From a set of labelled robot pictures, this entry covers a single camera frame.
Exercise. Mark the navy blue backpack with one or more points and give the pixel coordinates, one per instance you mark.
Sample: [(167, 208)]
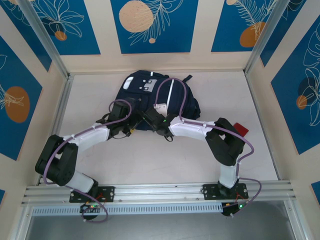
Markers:
[(180, 100)]

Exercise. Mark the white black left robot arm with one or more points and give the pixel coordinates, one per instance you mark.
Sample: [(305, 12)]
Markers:
[(87, 135)]

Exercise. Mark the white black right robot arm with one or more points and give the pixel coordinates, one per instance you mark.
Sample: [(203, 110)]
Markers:
[(190, 127)]

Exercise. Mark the red flat case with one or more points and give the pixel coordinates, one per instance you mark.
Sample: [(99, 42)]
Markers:
[(242, 130)]

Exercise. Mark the small controller board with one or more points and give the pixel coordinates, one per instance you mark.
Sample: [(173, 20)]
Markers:
[(235, 208), (90, 207)]

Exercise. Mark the aluminium side rail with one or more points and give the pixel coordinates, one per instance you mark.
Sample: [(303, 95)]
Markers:
[(62, 112), (262, 125)]

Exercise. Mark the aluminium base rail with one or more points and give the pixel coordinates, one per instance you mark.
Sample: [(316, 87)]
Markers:
[(160, 191)]

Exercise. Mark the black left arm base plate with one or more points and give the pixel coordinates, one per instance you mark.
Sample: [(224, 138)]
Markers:
[(108, 193)]

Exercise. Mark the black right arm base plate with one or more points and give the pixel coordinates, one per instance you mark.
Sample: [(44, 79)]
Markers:
[(210, 191)]

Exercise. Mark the aluminium frame post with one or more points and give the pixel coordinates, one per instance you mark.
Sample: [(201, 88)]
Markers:
[(42, 37), (297, 222), (21, 225), (265, 37)]

